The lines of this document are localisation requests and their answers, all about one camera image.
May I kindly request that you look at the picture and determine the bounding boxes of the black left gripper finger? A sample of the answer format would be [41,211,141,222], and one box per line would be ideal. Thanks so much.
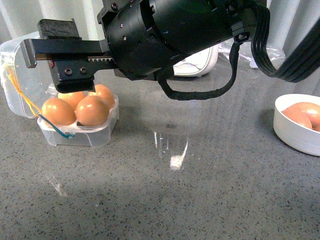
[20,38,118,93]

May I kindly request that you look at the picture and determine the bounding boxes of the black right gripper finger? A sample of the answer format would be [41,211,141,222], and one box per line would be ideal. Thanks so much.
[37,18,82,40]

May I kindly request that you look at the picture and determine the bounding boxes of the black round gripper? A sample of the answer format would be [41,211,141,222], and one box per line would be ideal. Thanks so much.
[97,0,253,80]

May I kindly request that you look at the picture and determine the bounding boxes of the brown top egg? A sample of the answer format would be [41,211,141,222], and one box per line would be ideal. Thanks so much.
[75,95,110,127]

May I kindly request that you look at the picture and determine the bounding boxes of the brown egg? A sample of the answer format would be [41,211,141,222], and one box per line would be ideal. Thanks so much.
[282,108,312,129]
[75,95,110,127]
[288,102,320,132]

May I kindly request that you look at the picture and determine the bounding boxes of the brown egg back left box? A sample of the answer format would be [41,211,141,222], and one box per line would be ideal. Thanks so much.
[57,91,86,111]

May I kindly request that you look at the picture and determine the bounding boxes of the brown egg box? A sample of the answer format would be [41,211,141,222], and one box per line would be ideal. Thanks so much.
[57,91,86,111]
[87,84,116,109]
[41,98,76,126]

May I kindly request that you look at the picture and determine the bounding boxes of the brown egg back right box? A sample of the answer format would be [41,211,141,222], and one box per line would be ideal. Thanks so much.
[87,84,116,109]

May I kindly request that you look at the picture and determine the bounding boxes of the brown egg front left box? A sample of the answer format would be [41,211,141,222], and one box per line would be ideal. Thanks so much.
[41,98,76,126]

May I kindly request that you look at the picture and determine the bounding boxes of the clear plastic egg box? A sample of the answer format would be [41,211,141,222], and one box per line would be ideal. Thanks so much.
[0,38,119,148]

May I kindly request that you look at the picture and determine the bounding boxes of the brown egg left in bowl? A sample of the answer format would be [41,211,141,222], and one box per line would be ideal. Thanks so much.
[282,108,312,129]

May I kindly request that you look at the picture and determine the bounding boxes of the brown egg front in bowl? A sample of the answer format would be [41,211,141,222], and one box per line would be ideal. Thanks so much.
[288,102,320,132]

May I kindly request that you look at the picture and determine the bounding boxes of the white soy milk maker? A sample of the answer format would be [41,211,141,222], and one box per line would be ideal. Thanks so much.
[173,45,219,77]

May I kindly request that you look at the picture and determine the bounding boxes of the clear plastic bag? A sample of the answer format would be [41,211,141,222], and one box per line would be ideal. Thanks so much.
[218,39,286,69]

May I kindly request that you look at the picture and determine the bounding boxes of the white round bowl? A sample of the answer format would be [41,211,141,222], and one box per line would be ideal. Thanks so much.
[273,94,320,157]

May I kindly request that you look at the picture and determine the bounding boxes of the yellow and blue string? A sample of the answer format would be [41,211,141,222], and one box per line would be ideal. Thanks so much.
[6,65,76,139]

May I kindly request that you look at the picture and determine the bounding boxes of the black cable bundle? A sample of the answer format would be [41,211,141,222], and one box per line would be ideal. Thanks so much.
[157,4,320,100]

